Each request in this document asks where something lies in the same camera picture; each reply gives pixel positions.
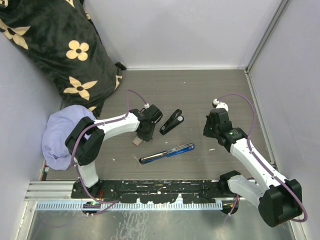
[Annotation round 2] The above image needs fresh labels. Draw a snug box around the lavender crumpled cloth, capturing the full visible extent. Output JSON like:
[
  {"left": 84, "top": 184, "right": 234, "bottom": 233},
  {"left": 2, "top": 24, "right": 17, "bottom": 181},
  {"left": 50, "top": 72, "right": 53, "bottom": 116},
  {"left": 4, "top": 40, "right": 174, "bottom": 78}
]
[{"left": 41, "top": 105, "right": 96, "bottom": 171}]

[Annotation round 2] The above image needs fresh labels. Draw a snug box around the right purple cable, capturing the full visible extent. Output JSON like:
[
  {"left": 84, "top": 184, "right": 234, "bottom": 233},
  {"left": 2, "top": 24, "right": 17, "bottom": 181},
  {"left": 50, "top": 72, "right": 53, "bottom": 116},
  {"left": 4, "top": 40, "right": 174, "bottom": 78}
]
[{"left": 212, "top": 93, "right": 308, "bottom": 223}]

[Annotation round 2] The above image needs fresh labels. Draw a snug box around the black mounting base plate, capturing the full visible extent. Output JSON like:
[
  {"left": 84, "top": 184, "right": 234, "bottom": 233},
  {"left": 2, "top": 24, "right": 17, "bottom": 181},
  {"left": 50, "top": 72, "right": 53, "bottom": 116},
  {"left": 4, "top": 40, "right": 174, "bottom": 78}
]
[{"left": 71, "top": 179, "right": 250, "bottom": 204}]

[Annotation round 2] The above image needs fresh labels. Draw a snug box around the black stapler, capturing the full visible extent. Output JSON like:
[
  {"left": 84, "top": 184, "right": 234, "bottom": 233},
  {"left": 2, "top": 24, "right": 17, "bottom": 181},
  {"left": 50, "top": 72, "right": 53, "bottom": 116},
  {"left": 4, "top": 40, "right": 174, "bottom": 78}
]
[{"left": 159, "top": 109, "right": 184, "bottom": 136}]

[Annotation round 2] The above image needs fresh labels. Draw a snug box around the white slotted cable duct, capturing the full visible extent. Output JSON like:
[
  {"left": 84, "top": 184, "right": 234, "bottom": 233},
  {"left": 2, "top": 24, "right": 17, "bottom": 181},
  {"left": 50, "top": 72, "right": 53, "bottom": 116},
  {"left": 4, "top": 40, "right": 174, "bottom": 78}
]
[{"left": 35, "top": 199, "right": 223, "bottom": 212}]

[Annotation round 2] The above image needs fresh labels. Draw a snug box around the aluminium corner frame post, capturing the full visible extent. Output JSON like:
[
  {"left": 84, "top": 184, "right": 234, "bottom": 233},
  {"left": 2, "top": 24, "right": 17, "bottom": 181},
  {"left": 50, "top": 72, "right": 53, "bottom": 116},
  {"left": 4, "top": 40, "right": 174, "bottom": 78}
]
[{"left": 243, "top": 0, "right": 293, "bottom": 73}]

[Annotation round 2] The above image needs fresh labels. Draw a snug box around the black floral plush blanket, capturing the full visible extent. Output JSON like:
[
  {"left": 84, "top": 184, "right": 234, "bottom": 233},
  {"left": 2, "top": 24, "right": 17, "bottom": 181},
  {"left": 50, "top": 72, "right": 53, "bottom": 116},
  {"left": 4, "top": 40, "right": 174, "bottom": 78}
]
[{"left": 0, "top": 0, "right": 126, "bottom": 118}]

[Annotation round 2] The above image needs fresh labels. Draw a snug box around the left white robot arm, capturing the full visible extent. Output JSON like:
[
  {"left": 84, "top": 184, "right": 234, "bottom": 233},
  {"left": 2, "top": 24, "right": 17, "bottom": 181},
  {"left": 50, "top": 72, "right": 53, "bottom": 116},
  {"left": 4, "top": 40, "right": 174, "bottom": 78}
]
[{"left": 65, "top": 104, "right": 163, "bottom": 198}]

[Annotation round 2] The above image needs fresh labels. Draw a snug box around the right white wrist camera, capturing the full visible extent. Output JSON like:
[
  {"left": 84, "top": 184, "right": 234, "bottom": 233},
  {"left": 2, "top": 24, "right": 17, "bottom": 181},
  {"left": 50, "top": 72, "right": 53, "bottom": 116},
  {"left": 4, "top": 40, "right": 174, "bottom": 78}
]
[{"left": 212, "top": 98, "right": 229, "bottom": 113}]

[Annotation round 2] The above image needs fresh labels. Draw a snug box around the blue stapler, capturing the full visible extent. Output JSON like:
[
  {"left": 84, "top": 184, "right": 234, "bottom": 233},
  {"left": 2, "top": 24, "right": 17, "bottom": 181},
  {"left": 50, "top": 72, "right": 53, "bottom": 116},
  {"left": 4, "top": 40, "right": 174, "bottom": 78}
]
[{"left": 138, "top": 143, "right": 195, "bottom": 165}]

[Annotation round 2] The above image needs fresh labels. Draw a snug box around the white red staple box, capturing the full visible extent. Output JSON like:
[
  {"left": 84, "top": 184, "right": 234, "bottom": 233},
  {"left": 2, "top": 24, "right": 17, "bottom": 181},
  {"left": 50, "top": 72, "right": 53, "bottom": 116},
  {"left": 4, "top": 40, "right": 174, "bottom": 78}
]
[{"left": 132, "top": 137, "right": 145, "bottom": 146}]

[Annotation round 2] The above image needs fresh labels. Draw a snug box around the aluminium slotted rail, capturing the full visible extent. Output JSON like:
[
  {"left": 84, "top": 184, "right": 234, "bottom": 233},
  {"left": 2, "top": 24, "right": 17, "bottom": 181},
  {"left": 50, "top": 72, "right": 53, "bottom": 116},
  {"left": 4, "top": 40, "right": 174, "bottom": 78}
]
[{"left": 25, "top": 181, "right": 89, "bottom": 201}]

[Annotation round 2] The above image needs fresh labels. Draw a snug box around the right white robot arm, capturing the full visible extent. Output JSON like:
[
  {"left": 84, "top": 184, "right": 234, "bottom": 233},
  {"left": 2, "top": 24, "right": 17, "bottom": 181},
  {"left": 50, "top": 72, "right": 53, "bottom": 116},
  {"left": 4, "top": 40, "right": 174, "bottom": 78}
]
[{"left": 203, "top": 108, "right": 303, "bottom": 227}]

